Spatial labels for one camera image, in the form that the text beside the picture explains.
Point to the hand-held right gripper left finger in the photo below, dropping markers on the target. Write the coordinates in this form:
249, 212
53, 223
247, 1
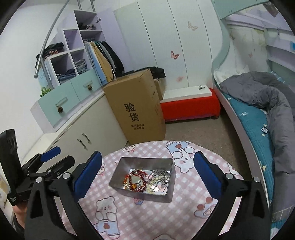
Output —
88, 177

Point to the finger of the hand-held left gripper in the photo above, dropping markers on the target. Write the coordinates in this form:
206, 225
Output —
62, 162
50, 153

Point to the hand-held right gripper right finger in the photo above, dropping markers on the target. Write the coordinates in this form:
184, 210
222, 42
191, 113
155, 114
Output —
206, 176

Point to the grey metal tin box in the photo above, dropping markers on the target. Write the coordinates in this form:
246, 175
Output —
129, 166

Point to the person's left hand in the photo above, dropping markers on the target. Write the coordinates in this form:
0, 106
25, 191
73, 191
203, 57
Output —
20, 212

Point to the beige low cabinet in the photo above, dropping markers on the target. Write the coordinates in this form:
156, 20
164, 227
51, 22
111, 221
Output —
76, 129

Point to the teal drawer with pinecone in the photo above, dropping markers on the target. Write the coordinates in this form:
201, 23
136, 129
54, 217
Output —
57, 106
85, 84

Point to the pink checked cartoon tablecloth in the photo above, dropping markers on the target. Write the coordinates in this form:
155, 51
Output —
161, 217

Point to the green plant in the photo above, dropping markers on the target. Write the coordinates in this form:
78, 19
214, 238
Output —
45, 91

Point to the teal bed sheet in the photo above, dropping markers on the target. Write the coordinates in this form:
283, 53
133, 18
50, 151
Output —
251, 124

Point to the red ottoman with white top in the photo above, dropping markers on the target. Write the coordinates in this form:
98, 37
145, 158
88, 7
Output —
189, 108

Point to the folded blue clothes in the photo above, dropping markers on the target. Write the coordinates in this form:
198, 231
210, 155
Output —
65, 76

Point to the large cardboard box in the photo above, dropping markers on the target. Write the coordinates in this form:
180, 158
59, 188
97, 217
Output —
136, 108

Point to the folded jeans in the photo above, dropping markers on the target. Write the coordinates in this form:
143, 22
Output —
80, 65

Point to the grey quilt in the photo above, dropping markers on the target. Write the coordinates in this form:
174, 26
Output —
276, 110

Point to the small cardboard box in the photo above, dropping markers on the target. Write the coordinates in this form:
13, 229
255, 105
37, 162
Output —
160, 88

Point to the pale pink butterfly sticker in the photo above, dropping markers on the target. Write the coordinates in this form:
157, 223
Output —
179, 79

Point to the white pillow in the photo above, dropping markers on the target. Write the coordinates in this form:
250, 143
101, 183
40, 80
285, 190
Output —
224, 75

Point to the pile of dark clothes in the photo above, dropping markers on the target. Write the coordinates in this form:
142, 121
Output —
50, 49

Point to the tan hanging garment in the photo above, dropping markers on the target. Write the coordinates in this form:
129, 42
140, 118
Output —
104, 64

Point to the black bag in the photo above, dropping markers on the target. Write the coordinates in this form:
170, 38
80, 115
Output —
159, 72

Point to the black hanging garment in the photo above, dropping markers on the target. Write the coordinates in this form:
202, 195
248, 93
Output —
115, 57

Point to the purple white cubby shelf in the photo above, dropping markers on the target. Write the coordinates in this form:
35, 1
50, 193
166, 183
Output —
73, 39

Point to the curved metal pole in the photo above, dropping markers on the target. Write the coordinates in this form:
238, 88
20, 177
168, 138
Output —
49, 34

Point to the dark folded clothes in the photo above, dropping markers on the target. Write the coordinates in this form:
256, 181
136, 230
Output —
86, 25

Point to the white wardrobe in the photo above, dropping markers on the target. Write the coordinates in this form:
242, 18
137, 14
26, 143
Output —
161, 34

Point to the yellow butterfly sticker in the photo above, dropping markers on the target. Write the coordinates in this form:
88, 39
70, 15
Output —
192, 25

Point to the bunk bed frame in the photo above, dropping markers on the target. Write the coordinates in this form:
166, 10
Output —
244, 133

